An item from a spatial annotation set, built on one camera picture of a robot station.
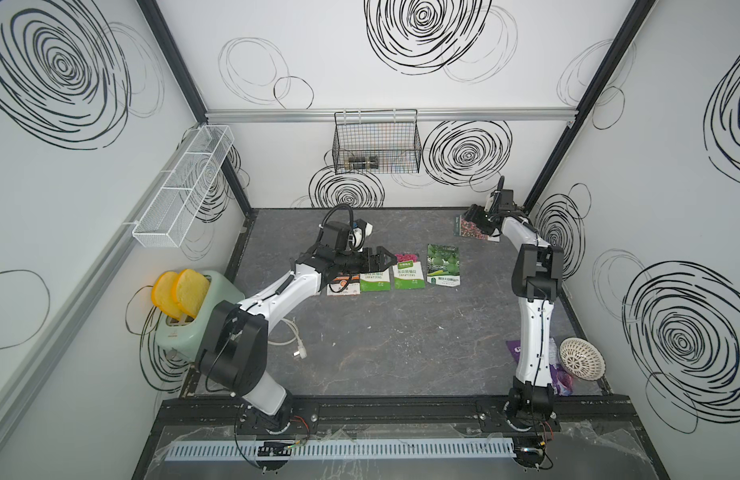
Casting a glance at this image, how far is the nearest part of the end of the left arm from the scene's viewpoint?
64cm

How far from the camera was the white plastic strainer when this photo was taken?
79 centimetres

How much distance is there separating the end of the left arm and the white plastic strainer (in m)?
0.57
